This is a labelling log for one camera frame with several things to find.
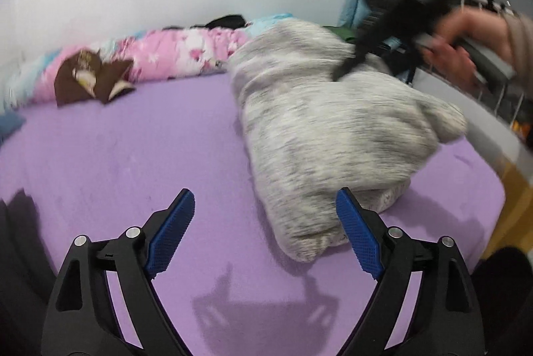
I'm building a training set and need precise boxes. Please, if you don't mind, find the small black garment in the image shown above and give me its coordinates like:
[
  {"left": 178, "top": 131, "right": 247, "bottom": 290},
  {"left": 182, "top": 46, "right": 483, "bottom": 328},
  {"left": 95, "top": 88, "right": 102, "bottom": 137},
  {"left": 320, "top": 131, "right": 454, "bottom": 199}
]
[{"left": 189, "top": 14, "right": 248, "bottom": 31}]

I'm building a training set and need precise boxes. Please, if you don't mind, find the purple bed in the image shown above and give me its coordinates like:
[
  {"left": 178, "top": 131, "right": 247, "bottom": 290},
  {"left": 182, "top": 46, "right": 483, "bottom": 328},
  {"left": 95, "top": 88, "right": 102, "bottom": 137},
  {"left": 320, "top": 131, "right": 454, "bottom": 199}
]
[{"left": 0, "top": 70, "right": 506, "bottom": 356}]

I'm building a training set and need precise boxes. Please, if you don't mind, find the blue pillow with orange spots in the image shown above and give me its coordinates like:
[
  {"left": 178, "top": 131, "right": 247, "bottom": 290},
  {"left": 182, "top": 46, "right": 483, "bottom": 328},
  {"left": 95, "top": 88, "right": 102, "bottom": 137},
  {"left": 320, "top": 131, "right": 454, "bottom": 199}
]
[{"left": 0, "top": 112, "right": 26, "bottom": 144}]

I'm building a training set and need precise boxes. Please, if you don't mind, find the brown printed cloth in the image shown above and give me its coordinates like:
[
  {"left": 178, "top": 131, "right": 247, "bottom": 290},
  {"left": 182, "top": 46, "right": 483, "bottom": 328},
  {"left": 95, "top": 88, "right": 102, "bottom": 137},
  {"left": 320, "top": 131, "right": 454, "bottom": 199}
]
[{"left": 54, "top": 50, "right": 136, "bottom": 107}]

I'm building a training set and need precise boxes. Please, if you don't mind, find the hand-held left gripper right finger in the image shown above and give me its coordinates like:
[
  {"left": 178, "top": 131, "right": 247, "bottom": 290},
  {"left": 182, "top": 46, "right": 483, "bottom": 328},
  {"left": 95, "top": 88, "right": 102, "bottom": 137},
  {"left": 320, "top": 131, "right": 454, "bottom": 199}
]
[{"left": 335, "top": 187, "right": 488, "bottom": 356}]

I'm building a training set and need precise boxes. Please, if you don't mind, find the pink blue floral quilt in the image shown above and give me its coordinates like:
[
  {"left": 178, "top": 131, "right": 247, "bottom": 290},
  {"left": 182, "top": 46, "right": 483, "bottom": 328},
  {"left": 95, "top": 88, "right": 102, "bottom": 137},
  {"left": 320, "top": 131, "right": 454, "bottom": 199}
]
[{"left": 0, "top": 12, "right": 300, "bottom": 111}]

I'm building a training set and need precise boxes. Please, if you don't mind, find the white grey fleece jacket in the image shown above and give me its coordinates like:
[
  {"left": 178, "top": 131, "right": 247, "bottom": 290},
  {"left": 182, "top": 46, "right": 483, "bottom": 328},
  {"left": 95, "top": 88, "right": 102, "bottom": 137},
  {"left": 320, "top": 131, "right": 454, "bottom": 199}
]
[{"left": 227, "top": 18, "right": 468, "bottom": 263}]

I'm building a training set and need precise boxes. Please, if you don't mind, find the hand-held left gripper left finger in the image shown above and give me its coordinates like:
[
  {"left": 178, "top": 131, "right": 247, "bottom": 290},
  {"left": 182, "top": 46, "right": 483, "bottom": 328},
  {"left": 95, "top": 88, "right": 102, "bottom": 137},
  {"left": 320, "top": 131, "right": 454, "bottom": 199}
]
[{"left": 41, "top": 188, "right": 196, "bottom": 356}]

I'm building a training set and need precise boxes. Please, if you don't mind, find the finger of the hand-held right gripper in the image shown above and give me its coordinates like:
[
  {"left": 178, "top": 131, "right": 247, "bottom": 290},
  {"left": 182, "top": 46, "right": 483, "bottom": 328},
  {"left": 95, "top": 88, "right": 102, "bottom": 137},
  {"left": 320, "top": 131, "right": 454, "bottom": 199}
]
[{"left": 331, "top": 4, "right": 411, "bottom": 84}]

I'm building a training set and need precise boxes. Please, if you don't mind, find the person's right forearm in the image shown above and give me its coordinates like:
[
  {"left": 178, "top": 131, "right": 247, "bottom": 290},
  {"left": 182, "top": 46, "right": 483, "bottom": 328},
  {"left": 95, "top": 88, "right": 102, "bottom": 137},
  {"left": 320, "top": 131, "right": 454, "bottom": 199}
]
[{"left": 502, "top": 10, "right": 533, "bottom": 73}]

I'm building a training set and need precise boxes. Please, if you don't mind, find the person's right hand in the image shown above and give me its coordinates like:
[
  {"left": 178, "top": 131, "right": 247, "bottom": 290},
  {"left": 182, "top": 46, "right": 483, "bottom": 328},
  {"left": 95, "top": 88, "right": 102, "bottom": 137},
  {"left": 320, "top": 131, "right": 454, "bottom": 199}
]
[{"left": 420, "top": 4, "right": 513, "bottom": 92}]

